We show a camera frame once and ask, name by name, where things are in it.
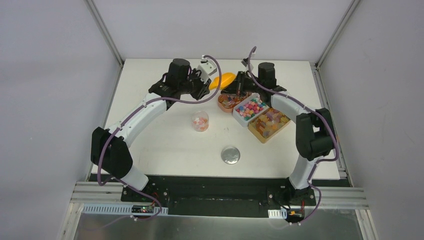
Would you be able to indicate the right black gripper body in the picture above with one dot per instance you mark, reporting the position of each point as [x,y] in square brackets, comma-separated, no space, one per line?
[246,84]

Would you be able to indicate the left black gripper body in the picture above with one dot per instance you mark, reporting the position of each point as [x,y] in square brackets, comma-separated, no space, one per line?
[201,88]

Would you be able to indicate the orange plastic scoop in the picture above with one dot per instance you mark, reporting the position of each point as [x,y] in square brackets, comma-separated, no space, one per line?
[226,79]

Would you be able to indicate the clear plastic jar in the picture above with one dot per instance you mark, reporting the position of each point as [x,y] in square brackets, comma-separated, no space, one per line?
[200,121]

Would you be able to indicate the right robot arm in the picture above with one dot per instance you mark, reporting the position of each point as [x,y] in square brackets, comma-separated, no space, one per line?
[314,130]

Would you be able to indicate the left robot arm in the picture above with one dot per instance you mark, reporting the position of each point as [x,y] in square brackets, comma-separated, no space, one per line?
[110,146]

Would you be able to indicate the grey star candy tin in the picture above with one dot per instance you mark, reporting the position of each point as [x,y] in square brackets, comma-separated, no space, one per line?
[249,109]

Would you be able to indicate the pink oval lollipop tin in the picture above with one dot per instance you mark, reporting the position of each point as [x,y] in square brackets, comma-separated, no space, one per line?
[227,102]

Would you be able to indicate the yellow gummy candy tin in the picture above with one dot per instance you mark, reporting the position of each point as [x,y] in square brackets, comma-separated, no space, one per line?
[268,124]

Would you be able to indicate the silver round jar lid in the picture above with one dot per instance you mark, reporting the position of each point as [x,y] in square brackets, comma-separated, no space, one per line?
[230,155]

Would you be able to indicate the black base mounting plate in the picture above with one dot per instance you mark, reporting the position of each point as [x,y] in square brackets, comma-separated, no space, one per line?
[221,196]

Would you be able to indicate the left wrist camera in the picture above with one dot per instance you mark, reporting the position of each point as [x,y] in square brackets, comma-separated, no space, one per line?
[207,68]

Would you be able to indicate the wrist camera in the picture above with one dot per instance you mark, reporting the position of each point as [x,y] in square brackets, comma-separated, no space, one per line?
[246,63]
[207,68]

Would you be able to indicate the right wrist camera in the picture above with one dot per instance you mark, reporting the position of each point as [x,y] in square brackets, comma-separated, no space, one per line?
[246,63]

